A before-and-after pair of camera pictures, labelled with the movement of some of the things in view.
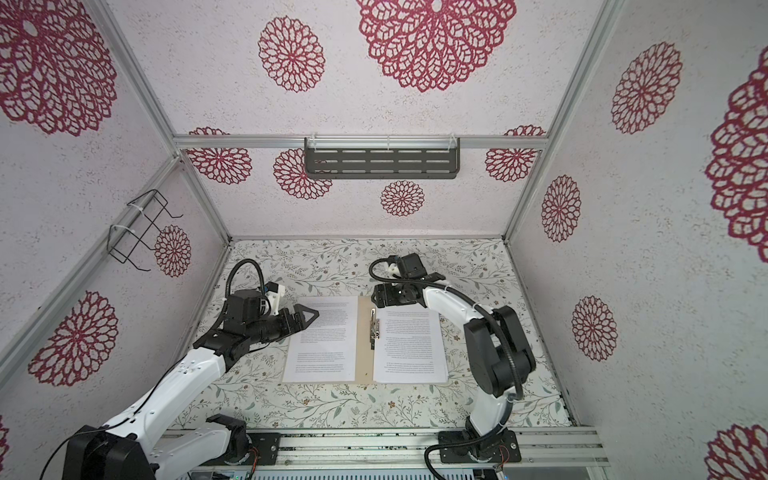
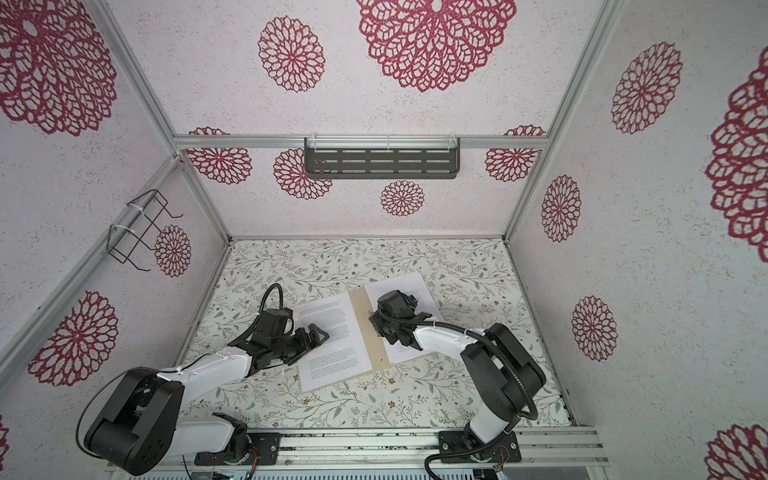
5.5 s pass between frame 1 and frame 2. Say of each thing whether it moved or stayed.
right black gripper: moved
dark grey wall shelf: stayed
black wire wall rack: stayed
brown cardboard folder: moved
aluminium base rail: stayed
